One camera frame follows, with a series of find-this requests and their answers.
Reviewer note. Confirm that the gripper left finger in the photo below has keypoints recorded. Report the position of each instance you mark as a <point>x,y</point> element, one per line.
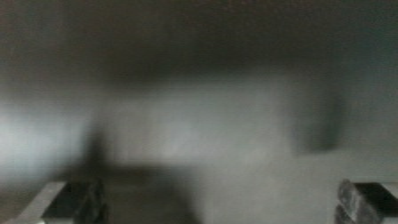
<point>67,204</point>

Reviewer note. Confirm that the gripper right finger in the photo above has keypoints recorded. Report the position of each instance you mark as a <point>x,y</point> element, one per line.
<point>366,203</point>

